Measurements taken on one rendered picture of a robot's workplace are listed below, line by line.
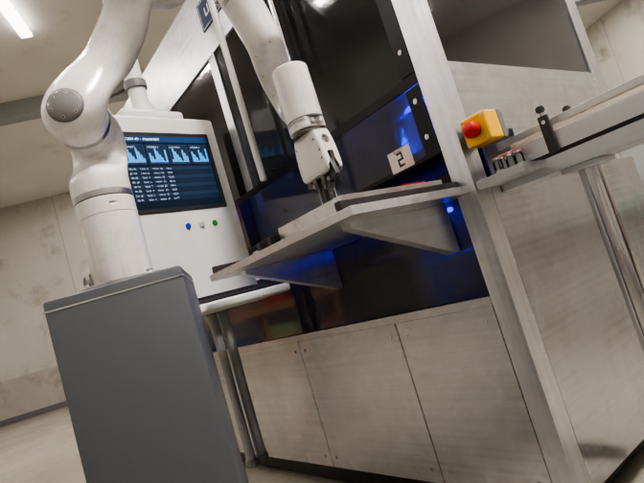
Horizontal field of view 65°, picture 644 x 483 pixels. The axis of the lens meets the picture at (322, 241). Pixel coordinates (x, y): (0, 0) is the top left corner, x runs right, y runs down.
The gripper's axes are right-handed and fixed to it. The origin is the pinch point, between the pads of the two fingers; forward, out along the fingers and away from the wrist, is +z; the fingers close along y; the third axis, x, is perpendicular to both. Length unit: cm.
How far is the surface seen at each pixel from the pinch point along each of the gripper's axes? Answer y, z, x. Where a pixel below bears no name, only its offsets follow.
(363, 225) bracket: -2.4, 7.7, -5.3
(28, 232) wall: 1170, -301, -130
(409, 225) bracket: -2.4, 10.0, -19.7
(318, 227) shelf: 0.8, 5.6, 4.6
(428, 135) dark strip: -4.4, -11.6, -35.3
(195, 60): 99, -93, -36
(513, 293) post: -12, 33, -36
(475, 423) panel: 11, 65, -35
